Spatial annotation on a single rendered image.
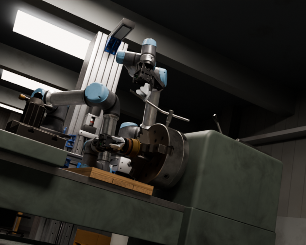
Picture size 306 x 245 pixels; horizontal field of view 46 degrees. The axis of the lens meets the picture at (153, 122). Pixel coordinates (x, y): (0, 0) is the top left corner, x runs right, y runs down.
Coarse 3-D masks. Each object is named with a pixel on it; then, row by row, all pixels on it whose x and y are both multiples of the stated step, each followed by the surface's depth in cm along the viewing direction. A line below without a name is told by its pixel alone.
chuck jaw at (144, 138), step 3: (141, 129) 185; (144, 129) 186; (138, 132) 187; (141, 132) 184; (144, 132) 184; (147, 132) 186; (138, 135) 181; (141, 135) 181; (144, 135) 183; (147, 135) 184; (138, 138) 178; (141, 138) 180; (144, 138) 181; (147, 138) 183; (141, 141) 178; (144, 141) 179; (147, 141) 181
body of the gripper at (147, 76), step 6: (138, 66) 181; (144, 66) 181; (150, 66) 184; (138, 72) 179; (144, 72) 177; (150, 72) 180; (138, 78) 176; (144, 78) 176; (150, 78) 178; (138, 84) 180; (144, 84) 181
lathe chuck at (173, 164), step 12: (156, 132) 180; (168, 132) 172; (168, 144) 168; (180, 144) 172; (144, 156) 182; (156, 156) 172; (168, 156) 166; (180, 156) 170; (144, 168) 177; (156, 168) 169; (168, 168) 167; (144, 180) 174; (156, 180) 169; (168, 180) 170
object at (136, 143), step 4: (128, 140) 170; (132, 140) 171; (136, 140) 172; (124, 144) 175; (128, 144) 168; (132, 144) 170; (136, 144) 171; (124, 148) 175; (128, 148) 168; (132, 148) 169; (136, 148) 170; (124, 152) 169; (128, 152) 170; (132, 152) 170; (136, 152) 171; (140, 152) 173; (132, 156) 172
